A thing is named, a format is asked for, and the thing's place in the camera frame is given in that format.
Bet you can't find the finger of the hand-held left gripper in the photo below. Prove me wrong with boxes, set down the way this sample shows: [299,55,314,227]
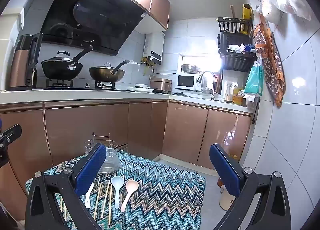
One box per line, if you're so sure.
[0,124,22,145]

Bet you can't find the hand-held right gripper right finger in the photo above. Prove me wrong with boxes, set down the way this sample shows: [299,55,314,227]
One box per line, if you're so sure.
[209,143,292,230]

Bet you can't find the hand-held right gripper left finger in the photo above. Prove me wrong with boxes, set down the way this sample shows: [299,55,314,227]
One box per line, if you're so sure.
[24,143,107,230]

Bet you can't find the clear plastic utensil holder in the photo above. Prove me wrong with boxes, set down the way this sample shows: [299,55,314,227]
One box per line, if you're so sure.
[84,132,120,174]

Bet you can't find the white ceramic spoon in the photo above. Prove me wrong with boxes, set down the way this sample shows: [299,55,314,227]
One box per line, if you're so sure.
[84,182,94,209]

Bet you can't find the light blue ceramic spoon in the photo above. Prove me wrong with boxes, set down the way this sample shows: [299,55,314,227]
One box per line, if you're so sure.
[111,176,124,209]

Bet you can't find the pink ceramic spoon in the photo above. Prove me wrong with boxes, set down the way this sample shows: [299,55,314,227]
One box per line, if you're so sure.
[120,179,139,213]

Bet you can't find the zigzag patterned table cloth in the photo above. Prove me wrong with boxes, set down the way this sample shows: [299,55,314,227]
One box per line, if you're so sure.
[25,149,207,230]

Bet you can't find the yellow oil bottle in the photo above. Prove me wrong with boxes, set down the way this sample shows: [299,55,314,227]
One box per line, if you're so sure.
[232,85,245,106]

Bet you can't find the white spray bottle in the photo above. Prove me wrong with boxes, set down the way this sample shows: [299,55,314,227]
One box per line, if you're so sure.
[226,82,234,102]

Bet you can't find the black gas stove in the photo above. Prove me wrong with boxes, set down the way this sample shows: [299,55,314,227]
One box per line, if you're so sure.
[41,79,130,91]

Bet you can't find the black wok with lid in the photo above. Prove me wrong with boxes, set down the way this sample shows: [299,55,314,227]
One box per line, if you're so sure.
[41,45,94,80]

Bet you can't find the teal plastic bag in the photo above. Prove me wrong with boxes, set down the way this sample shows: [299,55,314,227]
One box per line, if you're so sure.
[244,60,264,98]

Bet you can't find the chrome kitchen faucet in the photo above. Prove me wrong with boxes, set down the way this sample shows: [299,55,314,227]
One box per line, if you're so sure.
[197,71,217,100]

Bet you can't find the white plates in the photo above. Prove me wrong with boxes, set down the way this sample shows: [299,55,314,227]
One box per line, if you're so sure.
[126,83,155,93]

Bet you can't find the white microwave oven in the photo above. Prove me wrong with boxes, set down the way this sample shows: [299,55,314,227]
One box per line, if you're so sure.
[175,72,203,92]

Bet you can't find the dark frying pan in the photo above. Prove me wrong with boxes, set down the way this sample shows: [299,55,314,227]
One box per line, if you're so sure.
[89,60,130,82]

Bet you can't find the steel mixing bowl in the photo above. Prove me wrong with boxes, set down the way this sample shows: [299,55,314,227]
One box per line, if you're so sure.
[181,64,201,74]

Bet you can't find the copper rice cooker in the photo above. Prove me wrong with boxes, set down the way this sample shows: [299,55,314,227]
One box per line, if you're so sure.
[149,77,173,93]

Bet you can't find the brown patterned apron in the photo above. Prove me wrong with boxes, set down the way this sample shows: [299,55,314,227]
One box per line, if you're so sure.
[252,14,287,108]

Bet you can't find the black storage rack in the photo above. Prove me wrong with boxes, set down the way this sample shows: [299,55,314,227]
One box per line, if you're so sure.
[216,16,258,123]

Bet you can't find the white water heater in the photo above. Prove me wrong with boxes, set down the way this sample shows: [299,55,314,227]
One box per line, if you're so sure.
[143,31,165,65]

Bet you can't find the black range hood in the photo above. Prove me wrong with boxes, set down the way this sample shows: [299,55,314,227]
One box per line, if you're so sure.
[41,0,151,57]

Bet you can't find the yellow roll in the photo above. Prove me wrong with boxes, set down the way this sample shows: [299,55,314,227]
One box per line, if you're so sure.
[240,3,253,33]

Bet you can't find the copper kettle with black handle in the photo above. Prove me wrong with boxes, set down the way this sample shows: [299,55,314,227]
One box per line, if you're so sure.
[9,32,44,92]

